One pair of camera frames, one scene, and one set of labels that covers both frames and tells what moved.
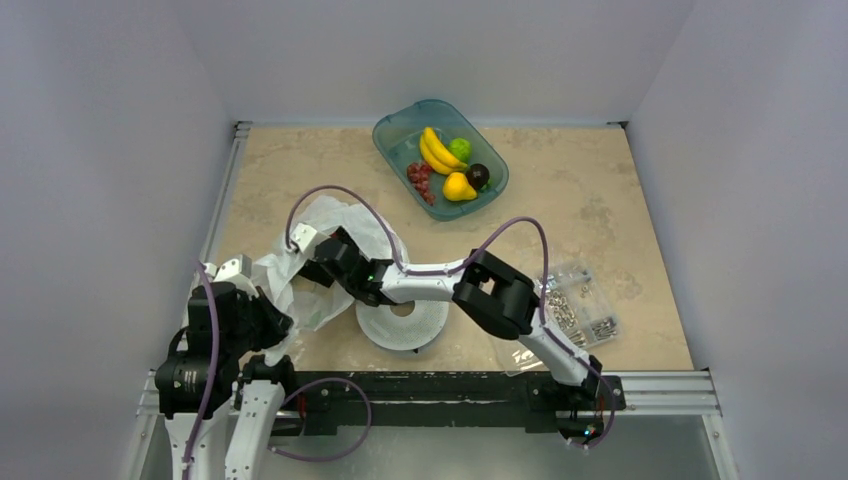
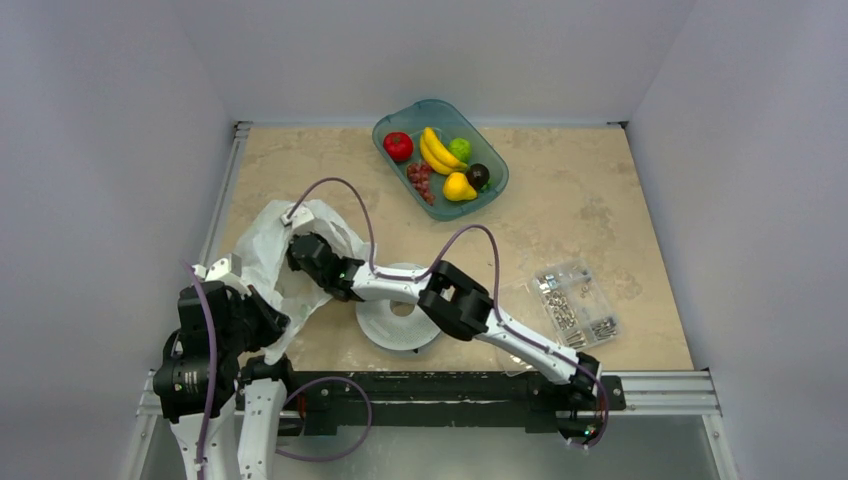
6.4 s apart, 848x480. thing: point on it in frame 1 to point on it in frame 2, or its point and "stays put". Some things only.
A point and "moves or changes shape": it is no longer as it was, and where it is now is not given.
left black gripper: (277, 323) stays put
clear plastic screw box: (578, 307) stays put
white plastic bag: (307, 303) moves or changes shape
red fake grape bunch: (418, 174) stays put
